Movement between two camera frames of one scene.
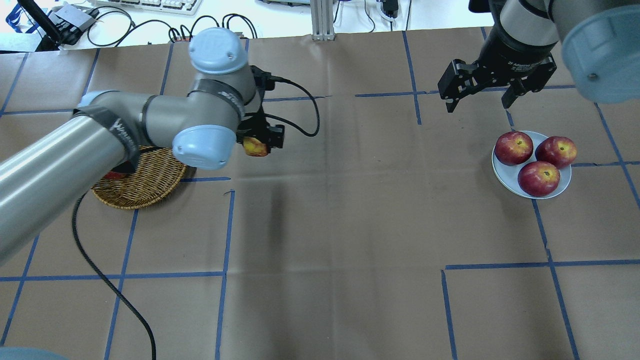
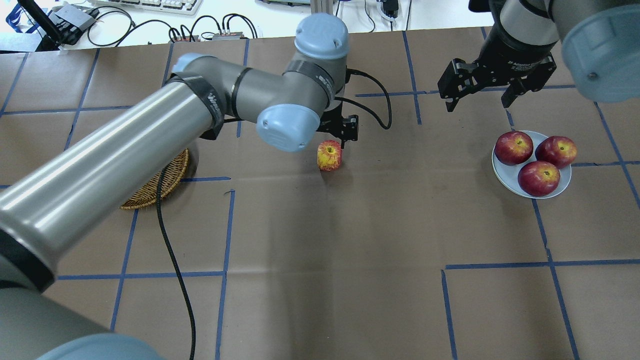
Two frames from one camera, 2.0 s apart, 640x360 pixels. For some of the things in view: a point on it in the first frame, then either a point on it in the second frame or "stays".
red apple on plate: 513,148 stays
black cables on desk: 172,29 stays
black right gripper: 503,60 stays
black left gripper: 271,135 -> 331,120
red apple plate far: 559,150 stays
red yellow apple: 254,147 -> 329,155
